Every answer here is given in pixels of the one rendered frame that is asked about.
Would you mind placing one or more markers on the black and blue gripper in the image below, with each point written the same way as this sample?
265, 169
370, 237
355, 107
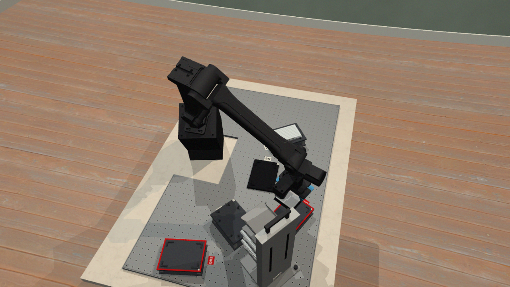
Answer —
303, 191

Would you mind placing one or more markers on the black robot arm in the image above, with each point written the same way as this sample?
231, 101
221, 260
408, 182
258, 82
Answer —
195, 82

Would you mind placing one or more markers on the white well plate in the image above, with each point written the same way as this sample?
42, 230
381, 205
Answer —
289, 133
248, 239
250, 250

